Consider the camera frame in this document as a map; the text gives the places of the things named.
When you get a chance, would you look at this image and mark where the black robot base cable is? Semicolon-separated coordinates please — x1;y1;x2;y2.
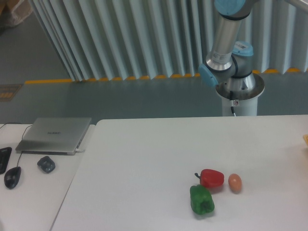
229;90;237;117

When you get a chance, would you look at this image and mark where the black mouse cable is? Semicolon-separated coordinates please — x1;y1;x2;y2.
0;122;33;168

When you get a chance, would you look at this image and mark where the dark earbuds case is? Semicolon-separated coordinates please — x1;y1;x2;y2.
37;156;56;174

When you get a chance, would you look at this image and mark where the cardboard box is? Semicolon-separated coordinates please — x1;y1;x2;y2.
0;0;33;29

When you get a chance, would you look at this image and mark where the white folding partition screen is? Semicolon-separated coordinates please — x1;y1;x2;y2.
30;0;308;81

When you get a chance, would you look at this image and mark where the red bell pepper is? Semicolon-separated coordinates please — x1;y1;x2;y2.
194;169;224;188

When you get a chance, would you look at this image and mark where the silver closed laptop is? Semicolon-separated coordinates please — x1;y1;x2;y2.
15;117;91;155

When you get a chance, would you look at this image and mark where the black computer mouse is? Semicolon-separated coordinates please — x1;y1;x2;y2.
4;166;22;190

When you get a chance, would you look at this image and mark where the white laptop plug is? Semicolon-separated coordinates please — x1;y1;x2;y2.
76;149;85;153

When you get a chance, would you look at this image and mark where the brown egg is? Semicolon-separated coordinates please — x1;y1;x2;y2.
228;173;242;193

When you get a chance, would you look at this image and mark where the green bell pepper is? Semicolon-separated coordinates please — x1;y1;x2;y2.
190;184;215;215

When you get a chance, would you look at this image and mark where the black keyboard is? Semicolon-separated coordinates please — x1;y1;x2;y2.
0;147;12;174

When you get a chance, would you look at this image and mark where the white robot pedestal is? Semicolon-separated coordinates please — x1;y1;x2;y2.
216;73;265;116

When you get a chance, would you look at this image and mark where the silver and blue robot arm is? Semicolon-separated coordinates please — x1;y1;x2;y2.
199;0;308;87

